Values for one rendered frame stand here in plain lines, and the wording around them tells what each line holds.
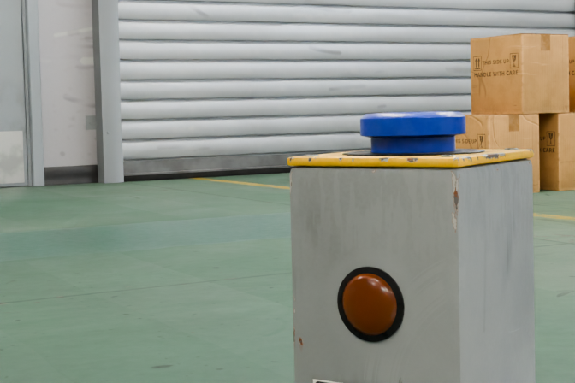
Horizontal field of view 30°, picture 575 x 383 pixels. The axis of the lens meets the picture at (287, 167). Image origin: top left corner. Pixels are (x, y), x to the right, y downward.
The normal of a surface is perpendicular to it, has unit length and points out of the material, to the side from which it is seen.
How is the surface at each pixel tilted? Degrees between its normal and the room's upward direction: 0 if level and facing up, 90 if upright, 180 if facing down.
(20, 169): 90
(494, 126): 90
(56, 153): 90
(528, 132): 90
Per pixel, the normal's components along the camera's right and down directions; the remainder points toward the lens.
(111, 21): 0.47, 0.04
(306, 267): -0.56, 0.06
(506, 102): -0.87, 0.05
